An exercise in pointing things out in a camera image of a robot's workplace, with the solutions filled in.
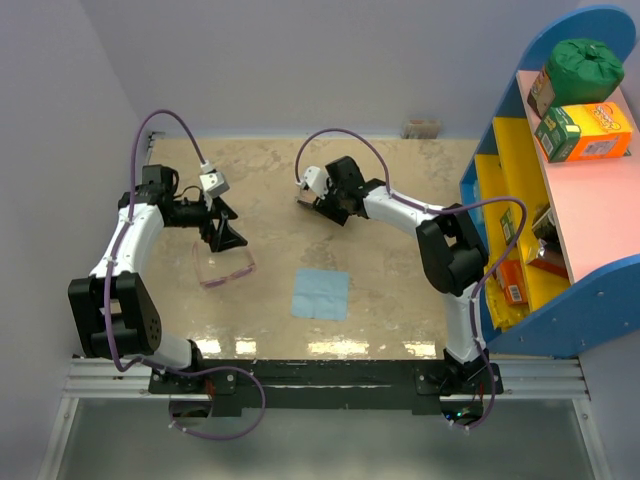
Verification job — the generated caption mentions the orange green snack box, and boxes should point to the orange green snack box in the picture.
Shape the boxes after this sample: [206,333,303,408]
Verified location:
[534,102,635,163]

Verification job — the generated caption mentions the light blue cleaning cloth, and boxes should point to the light blue cleaning cloth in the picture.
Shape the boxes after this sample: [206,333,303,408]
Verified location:
[291,268,349,321]

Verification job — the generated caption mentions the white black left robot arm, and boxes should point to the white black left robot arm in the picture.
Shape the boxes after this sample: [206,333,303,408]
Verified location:
[68,165,248,392]

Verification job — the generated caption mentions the dark foil snack packet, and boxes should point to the dark foil snack packet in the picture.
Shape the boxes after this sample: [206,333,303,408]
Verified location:
[527,204,569,279]

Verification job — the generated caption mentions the pink transparent sunglasses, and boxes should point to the pink transparent sunglasses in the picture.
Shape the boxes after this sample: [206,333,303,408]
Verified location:
[192,242,256,288]

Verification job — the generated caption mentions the blue pink yellow shelf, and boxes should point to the blue pink yellow shelf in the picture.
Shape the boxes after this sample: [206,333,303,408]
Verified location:
[460,5,639,358]

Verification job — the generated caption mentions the aluminium table edge rail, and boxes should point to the aluminium table edge rail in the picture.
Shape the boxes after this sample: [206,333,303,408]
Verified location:
[141,131,166,165]

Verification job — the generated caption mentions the green wrapped package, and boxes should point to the green wrapped package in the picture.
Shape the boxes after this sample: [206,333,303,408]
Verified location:
[545,38,625,107]

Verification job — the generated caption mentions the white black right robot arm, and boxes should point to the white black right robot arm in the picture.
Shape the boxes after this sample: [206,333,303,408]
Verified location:
[296,156,488,393]

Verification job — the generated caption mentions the orange box on shelf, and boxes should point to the orange box on shelf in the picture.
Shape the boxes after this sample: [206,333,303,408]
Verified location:
[493,259,528,306]

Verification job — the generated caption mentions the aluminium front frame rail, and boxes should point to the aluminium front frame rail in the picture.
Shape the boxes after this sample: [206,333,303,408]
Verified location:
[38,358,612,479]

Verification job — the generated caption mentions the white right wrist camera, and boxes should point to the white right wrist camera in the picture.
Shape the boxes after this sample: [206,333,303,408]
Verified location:
[300,166,330,199]

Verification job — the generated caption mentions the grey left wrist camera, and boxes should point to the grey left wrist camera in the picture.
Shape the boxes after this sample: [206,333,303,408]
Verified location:
[199,161,230,199]

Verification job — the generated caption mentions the small brown printed box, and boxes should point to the small brown printed box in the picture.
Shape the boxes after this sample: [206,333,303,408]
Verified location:
[527,68,555,118]

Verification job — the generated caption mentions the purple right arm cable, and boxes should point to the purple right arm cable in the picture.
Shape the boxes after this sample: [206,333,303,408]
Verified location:
[294,128,529,432]

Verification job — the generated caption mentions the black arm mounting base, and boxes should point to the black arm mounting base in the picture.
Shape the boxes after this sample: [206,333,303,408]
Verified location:
[148,359,504,419]

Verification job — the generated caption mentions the green box in shelf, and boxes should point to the green box in shelf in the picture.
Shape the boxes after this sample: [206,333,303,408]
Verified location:
[500,208,517,245]

